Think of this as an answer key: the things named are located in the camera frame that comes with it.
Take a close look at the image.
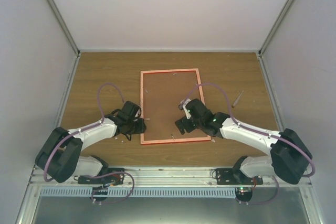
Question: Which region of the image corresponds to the red photo frame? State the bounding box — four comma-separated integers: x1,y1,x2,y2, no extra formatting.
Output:
140,68,211,145

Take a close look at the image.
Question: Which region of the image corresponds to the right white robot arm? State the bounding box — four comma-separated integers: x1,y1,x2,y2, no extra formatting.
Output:
175,99,312,185

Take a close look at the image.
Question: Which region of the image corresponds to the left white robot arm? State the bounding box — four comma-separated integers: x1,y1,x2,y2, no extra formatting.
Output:
35,101,146,184

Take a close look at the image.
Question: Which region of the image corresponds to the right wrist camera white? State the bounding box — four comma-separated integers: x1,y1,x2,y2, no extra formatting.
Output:
178,98,191,120

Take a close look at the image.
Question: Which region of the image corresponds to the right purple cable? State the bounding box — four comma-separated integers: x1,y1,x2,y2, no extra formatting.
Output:
181,82,316,206

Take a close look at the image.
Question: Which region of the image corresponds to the purple cable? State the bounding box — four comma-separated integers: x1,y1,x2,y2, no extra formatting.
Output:
43,82,136,205
181,82,316,206

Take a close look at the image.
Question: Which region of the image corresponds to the aluminium front rail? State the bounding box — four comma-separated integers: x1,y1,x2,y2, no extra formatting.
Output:
28,166,312,188

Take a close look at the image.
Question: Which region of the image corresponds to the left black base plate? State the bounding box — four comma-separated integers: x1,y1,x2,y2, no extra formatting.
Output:
74,167,125,185

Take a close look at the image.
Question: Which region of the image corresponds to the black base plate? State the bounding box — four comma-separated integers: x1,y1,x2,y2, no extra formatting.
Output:
211,168,264,186
74,167,125,185

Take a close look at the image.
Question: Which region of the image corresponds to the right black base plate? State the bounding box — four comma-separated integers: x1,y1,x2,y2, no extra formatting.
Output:
211,168,264,186

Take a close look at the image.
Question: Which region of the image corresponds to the left aluminium corner post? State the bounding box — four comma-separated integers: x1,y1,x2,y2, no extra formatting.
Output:
30,0,80,56

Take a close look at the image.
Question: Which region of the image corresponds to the aluminium corner post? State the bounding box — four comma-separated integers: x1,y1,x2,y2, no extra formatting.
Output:
30,0,80,56
257,0,313,56

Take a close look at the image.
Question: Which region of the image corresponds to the grey slotted cable duct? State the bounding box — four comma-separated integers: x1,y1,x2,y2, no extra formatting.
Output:
40,187,236,199

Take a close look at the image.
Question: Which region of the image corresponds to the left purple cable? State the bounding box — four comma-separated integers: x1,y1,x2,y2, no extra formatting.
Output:
43,82,136,205

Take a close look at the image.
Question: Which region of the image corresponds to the right aluminium corner post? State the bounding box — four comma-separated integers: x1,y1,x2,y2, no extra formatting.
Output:
257,0,313,56

